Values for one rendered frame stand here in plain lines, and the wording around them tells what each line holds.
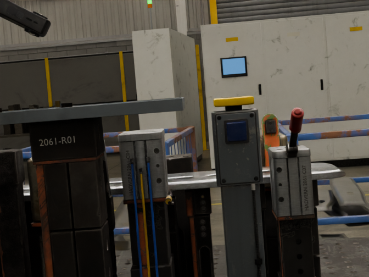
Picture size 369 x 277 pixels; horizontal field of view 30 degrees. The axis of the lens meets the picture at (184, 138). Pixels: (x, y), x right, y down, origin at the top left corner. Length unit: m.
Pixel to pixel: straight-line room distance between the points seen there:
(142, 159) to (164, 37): 8.00
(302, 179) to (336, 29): 8.04
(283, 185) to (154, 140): 0.24
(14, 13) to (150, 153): 0.33
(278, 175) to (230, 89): 7.92
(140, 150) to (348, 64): 8.09
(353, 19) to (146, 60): 2.74
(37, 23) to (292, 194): 0.51
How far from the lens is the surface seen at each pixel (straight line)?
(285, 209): 1.22
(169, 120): 9.15
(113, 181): 1.45
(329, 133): 3.07
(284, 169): 1.21
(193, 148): 4.26
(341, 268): 1.81
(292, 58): 9.14
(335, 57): 9.20
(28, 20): 1.10
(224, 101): 1.03
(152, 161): 1.19
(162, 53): 9.16
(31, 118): 1.02
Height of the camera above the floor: 1.18
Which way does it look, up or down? 4 degrees down
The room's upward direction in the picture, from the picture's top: 5 degrees counter-clockwise
